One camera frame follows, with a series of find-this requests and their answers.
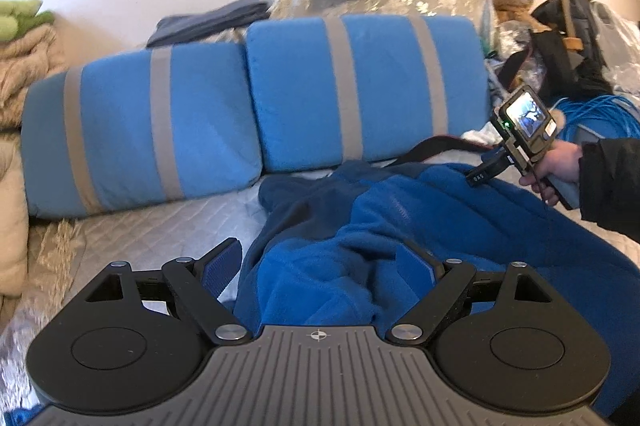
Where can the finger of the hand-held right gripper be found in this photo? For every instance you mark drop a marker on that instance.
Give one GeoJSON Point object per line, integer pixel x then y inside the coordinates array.
{"type": "Point", "coordinates": [489, 169]}

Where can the green quilt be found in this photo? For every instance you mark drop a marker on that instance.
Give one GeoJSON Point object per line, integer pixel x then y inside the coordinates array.
{"type": "Point", "coordinates": [20, 18]}

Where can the person's right hand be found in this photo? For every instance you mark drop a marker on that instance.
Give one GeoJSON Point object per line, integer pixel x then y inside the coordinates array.
{"type": "Point", "coordinates": [562, 165]}

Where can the grey quilted bedspread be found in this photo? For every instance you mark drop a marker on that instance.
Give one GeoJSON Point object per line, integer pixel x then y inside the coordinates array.
{"type": "Point", "coordinates": [150, 236]}

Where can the gold floral cover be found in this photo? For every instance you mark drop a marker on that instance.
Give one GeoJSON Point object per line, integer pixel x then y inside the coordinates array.
{"type": "Point", "coordinates": [400, 0]}

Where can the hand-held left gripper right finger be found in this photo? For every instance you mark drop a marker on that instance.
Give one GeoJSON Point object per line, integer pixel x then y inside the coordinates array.
{"type": "Point", "coordinates": [417, 265]}

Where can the beige furry plush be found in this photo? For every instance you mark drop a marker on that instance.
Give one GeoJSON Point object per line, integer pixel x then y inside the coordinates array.
{"type": "Point", "coordinates": [562, 118]}

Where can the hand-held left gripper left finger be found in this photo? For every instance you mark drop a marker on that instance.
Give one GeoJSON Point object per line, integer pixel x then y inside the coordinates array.
{"type": "Point", "coordinates": [220, 267]}

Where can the blue grey striped cushion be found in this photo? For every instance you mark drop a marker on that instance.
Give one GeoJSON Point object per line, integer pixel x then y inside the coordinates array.
{"type": "Point", "coordinates": [380, 85]}
{"type": "Point", "coordinates": [130, 125]}

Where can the blue fleece jacket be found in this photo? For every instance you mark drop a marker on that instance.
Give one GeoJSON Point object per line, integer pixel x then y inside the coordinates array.
{"type": "Point", "coordinates": [325, 251]}

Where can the folded grey cloth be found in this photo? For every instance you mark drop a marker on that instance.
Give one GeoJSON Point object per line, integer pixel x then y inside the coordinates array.
{"type": "Point", "coordinates": [215, 20]}

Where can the clear plastic bag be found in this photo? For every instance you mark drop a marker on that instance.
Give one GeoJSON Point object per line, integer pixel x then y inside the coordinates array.
{"type": "Point", "coordinates": [625, 50]}

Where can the white crumpled cloth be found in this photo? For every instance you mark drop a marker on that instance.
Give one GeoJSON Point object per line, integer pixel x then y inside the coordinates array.
{"type": "Point", "coordinates": [480, 134]}

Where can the black backpack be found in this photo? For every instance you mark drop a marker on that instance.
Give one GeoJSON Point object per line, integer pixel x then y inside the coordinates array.
{"type": "Point", "coordinates": [570, 35]}

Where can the person's right forearm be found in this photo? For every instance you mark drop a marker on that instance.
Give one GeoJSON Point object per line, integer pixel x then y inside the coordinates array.
{"type": "Point", "coordinates": [612, 186]}

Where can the cream comforter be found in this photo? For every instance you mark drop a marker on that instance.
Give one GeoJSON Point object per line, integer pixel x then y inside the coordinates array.
{"type": "Point", "coordinates": [10, 216]}

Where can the beige patterned quilt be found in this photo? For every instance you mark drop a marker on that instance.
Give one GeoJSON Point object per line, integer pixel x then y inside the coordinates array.
{"type": "Point", "coordinates": [27, 75]}

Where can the silver crinkled plastic bag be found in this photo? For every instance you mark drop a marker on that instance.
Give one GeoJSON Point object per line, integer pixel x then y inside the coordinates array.
{"type": "Point", "coordinates": [517, 50]}

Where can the black bag with red trim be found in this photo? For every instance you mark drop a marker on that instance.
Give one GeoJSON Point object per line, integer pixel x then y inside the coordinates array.
{"type": "Point", "coordinates": [435, 144]}

